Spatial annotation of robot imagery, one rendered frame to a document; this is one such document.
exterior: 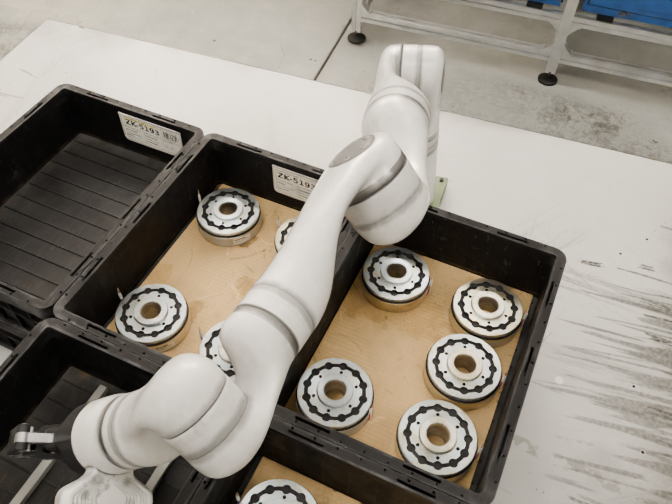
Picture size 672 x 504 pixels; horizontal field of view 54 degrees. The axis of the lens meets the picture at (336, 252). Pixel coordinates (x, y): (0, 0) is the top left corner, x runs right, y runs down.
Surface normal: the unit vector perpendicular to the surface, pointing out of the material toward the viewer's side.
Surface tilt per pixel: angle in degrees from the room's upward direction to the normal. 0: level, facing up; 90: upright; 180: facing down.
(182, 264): 0
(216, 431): 47
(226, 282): 0
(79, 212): 0
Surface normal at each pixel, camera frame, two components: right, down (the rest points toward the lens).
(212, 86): 0.02, -0.62
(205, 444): 0.09, 0.34
